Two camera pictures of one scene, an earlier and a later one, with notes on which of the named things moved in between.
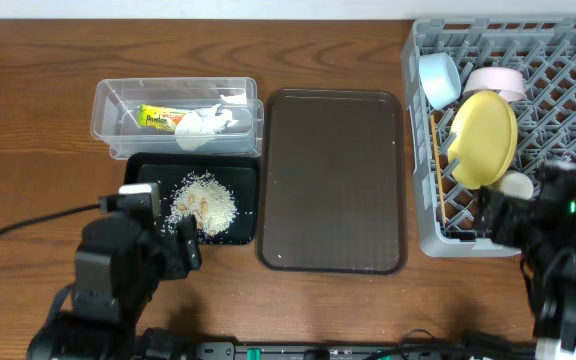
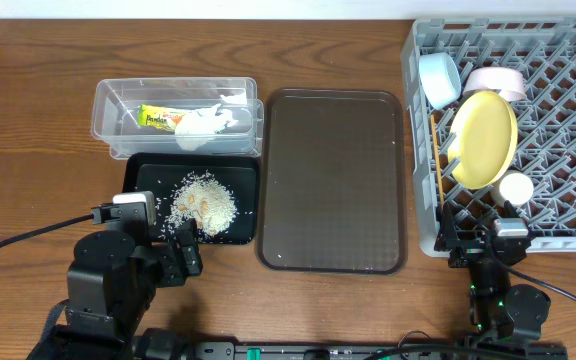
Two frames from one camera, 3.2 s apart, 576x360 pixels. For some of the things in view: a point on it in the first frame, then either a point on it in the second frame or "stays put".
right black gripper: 517,213 to 449,243
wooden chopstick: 434,134 stays put
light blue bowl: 440,77 stays put
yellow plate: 486,127 stays put
